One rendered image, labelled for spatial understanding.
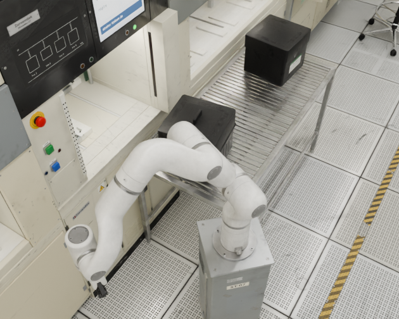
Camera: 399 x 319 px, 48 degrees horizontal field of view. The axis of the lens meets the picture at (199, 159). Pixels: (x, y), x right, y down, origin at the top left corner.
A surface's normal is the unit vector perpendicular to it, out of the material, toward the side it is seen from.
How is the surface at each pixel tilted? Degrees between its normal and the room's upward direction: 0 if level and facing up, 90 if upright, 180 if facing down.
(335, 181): 0
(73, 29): 90
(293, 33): 0
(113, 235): 57
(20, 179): 90
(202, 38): 0
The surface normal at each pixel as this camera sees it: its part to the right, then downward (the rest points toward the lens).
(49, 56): 0.85, 0.40
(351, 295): 0.00, -0.67
